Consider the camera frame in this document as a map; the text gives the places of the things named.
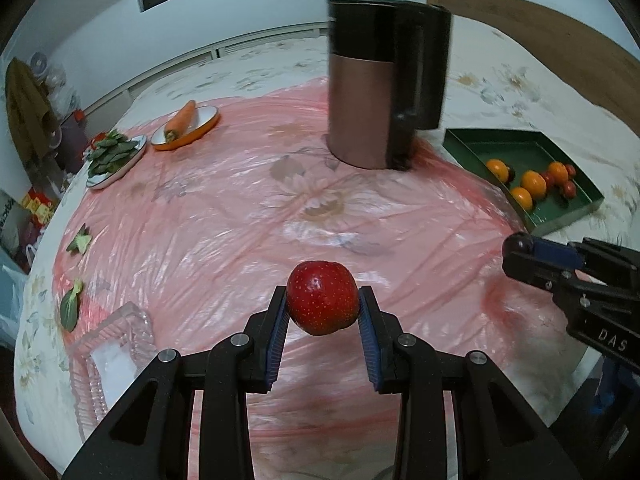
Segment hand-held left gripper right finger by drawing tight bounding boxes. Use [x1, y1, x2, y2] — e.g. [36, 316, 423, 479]
[357, 285, 583, 480]

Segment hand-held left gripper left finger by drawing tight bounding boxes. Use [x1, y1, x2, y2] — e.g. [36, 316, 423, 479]
[60, 285, 288, 480]

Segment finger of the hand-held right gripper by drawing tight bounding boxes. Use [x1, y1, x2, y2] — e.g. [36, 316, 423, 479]
[534, 238, 640, 281]
[501, 233, 608, 311]

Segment red plum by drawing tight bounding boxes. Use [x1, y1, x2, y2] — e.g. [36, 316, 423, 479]
[286, 260, 361, 337]

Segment green shallow box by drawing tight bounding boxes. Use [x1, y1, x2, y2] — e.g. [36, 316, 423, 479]
[442, 128, 604, 237]

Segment pink plastic sheet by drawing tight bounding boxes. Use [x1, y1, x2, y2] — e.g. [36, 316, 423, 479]
[52, 80, 576, 461]

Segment clear glass tray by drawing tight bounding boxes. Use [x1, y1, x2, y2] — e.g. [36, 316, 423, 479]
[70, 301, 156, 443]

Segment wooden headboard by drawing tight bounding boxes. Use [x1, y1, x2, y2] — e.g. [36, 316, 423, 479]
[426, 0, 640, 138]

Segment star shaped green leaf piece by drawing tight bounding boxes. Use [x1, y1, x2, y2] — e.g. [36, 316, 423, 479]
[66, 225, 93, 255]

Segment black and copper juicer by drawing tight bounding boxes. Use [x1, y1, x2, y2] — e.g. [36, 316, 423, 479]
[326, 0, 452, 171]

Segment carrot on orange-rimmed plate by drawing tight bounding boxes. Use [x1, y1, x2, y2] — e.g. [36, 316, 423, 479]
[151, 105, 221, 152]

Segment white plate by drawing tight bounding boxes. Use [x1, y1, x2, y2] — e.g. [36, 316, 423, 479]
[86, 135, 148, 191]

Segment pile of leafy greens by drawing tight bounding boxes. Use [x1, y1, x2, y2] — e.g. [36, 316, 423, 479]
[87, 130, 138, 177]

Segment white plastic bag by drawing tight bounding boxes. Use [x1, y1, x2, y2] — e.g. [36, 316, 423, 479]
[0, 260, 28, 346]

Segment red and yellow boxes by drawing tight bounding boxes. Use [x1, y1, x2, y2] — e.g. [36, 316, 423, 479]
[20, 187, 56, 226]

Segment purple bin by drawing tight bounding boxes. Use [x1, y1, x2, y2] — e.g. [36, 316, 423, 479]
[57, 120, 88, 173]

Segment grey printed bag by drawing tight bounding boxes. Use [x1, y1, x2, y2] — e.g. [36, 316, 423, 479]
[0, 190, 26, 253]

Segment clear plastic bag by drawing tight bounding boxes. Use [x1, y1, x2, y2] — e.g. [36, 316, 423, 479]
[45, 62, 81, 116]

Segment brown coat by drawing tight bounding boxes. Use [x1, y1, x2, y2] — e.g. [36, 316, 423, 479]
[5, 57, 61, 161]

